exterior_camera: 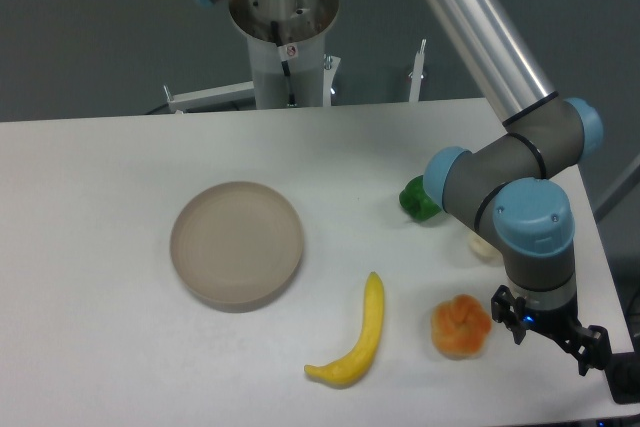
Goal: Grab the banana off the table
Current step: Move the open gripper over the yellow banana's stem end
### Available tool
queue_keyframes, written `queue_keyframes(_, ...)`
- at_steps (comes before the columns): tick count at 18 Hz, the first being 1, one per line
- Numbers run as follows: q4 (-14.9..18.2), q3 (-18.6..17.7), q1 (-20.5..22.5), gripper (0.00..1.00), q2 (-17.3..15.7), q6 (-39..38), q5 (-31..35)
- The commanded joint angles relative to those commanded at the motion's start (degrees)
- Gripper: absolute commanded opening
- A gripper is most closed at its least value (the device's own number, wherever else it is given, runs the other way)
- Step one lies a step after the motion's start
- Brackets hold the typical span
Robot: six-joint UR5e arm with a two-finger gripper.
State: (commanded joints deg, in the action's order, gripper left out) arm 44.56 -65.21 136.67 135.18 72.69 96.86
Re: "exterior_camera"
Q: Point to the white upright bracket post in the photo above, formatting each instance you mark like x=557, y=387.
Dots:
x=418, y=74

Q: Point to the white garlic bulb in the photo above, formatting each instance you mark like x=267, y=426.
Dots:
x=482, y=248

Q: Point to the peeled orange mandarin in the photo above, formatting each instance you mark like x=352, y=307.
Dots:
x=460, y=327

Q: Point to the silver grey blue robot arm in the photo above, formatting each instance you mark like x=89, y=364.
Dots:
x=505, y=192

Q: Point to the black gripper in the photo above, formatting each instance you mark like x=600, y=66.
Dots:
x=554, y=314

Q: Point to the white metal frame bracket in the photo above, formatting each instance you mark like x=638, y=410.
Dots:
x=212, y=97

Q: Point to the beige round plate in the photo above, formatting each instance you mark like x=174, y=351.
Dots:
x=237, y=246

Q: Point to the yellow banana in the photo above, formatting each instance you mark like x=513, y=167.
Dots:
x=354, y=365

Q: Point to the green bell pepper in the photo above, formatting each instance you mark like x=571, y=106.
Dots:
x=416, y=203

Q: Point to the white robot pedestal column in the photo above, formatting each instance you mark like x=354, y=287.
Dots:
x=286, y=48

